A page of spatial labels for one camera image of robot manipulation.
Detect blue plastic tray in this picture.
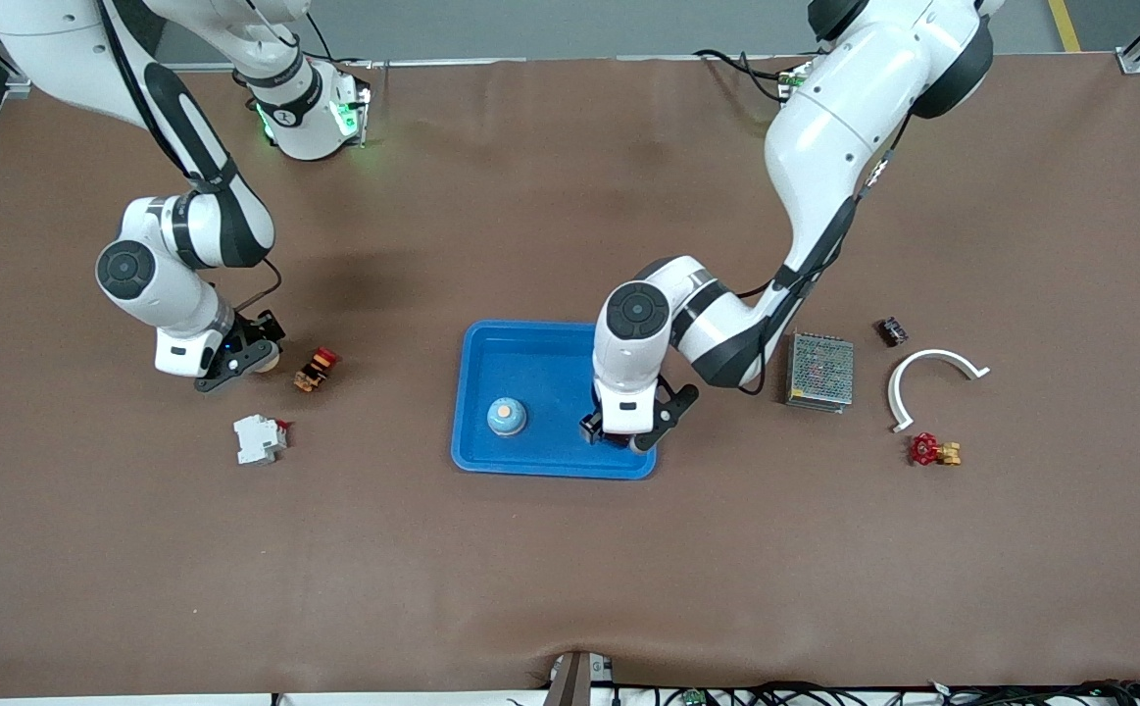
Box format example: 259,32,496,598
450,320,660,481

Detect white circuit breaker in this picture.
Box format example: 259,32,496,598
232,414,290,466

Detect metal mesh power supply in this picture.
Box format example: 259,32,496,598
785,330,856,415

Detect white curved plastic piece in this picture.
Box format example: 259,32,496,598
887,348,992,434

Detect red yellow button switch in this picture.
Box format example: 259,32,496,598
292,345,342,393

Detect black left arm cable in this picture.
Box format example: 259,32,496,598
726,108,914,393

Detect grey metal camera bracket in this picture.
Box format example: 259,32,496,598
542,650,615,706

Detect red handle brass valve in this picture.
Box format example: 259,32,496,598
911,432,963,468

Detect black right base cable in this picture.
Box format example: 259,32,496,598
275,5,374,70

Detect black base cable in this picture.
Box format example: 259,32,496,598
275,5,374,70
693,47,796,99

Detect black cable bundle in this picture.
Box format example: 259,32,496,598
506,679,1140,706

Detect black left base cable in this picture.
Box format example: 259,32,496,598
693,47,796,99

